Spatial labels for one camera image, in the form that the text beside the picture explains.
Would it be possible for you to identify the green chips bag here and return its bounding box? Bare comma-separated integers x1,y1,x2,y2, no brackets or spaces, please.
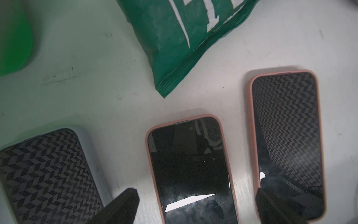
118,0,257,97

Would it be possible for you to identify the phone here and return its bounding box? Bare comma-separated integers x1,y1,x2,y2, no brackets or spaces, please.
1,126,113,224
145,114,239,224
246,70,326,223

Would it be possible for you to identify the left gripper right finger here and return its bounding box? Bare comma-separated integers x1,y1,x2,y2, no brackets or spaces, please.
255,188,308,224

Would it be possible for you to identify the green plastic basket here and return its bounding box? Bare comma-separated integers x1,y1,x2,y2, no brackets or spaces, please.
1,1,33,76

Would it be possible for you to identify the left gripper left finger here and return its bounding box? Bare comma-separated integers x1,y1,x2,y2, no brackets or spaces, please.
87,188,140,224

